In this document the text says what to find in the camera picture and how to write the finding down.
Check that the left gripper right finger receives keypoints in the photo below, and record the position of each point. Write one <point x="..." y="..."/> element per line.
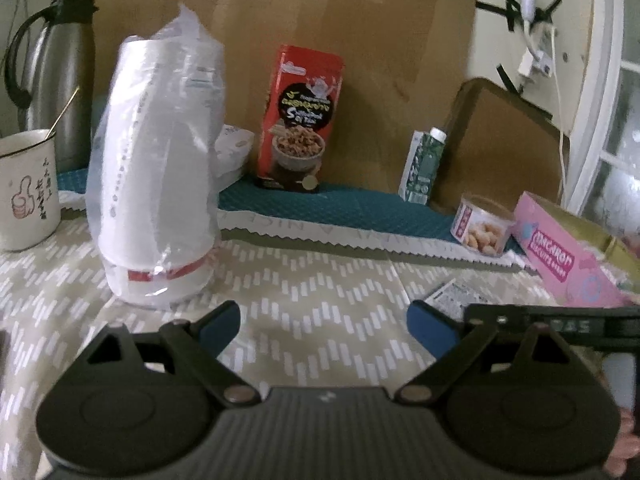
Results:
<point x="486" y="331"/>

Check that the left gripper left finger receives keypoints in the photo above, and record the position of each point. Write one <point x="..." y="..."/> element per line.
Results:
<point x="189" y="349"/>

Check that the clear barcode packet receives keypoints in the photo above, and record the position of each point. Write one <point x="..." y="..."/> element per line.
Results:
<point x="453" y="297"/>

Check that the person's right hand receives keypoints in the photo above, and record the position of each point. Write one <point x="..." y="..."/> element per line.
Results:
<point x="619" y="375"/>

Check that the pink macaron biscuit tin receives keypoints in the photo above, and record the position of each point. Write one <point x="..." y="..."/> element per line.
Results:
<point x="580" y="264"/>

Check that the chevron patterned tablecloth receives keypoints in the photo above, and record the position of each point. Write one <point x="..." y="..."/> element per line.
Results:
<point x="312" y="315"/>

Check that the round nut can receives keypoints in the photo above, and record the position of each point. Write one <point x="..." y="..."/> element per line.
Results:
<point x="482" y="225"/>

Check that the teal quilted mat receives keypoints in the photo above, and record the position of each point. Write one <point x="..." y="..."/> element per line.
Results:
<point x="347" y="218"/>

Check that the white frosted glass door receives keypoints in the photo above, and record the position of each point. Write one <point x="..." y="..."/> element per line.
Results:
<point x="603" y="176"/>

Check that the white paper cup stack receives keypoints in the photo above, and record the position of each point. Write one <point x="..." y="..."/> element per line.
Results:
<point x="151" y="193"/>

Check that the green white milk carton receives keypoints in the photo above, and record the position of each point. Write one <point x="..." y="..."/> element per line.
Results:
<point x="420" y="171"/>

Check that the white food container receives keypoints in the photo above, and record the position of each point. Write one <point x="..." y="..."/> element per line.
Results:
<point x="233" y="148"/>

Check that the white enamel mug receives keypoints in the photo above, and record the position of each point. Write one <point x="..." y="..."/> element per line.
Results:
<point x="29" y="207"/>

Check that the red snack box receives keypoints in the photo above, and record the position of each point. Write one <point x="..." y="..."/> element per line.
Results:
<point x="304" y="90"/>

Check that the steel thermos jug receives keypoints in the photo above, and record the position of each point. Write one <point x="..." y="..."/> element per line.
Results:
<point x="49" y="74"/>

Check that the large brown cardboard sheet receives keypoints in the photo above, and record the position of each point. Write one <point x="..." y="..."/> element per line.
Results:
<point x="404" y="61"/>

